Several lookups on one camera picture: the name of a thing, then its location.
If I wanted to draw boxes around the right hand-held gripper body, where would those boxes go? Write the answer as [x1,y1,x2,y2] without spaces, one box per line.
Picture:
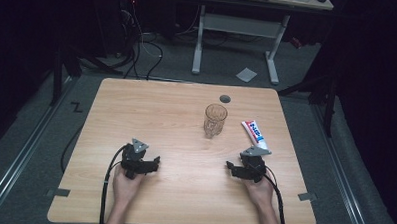
[238,144,272,185]

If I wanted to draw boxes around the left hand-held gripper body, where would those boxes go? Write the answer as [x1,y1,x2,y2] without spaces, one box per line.
[119,137,151,181]

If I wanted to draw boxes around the white toothpaste tube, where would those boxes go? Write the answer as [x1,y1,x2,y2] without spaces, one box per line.
[239,118,271,153]

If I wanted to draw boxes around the clear patterned glass cup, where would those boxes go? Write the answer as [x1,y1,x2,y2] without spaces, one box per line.
[203,102,229,140]

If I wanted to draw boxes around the person's right hand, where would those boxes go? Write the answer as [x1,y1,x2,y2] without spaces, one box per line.
[242,175,275,212]

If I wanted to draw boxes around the person's left hand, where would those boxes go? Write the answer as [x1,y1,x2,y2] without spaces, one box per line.
[111,163,147,208]

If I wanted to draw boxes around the grey tape piece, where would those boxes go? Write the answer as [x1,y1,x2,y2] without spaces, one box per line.
[45,187,72,199]
[296,191,319,202]

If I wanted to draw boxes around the grey paper sheet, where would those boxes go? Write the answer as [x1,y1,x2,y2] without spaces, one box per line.
[235,66,259,84]

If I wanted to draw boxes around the black metal stand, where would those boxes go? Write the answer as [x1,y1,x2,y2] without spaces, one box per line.
[276,69,340,139]
[49,45,125,109]

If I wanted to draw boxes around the white-framed desk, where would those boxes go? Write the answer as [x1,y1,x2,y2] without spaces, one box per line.
[191,0,335,88]

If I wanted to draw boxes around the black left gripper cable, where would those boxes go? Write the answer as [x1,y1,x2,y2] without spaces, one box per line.
[98,143,130,224]

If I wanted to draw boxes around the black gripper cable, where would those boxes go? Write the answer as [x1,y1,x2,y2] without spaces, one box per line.
[262,164,290,224]
[98,143,130,224]

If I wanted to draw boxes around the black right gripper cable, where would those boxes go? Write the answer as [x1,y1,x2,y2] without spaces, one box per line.
[262,164,290,224]

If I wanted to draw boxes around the thin black cable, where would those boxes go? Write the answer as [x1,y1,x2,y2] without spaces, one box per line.
[59,122,86,175]

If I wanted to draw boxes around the metal floor rail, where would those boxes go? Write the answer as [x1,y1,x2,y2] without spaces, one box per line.
[0,74,76,224]
[306,103,377,224]

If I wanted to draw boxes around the black floor cable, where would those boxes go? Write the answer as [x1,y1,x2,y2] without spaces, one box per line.
[145,40,165,82]
[122,38,143,80]

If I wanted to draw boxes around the white cable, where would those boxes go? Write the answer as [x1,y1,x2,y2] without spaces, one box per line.
[119,8,165,59]

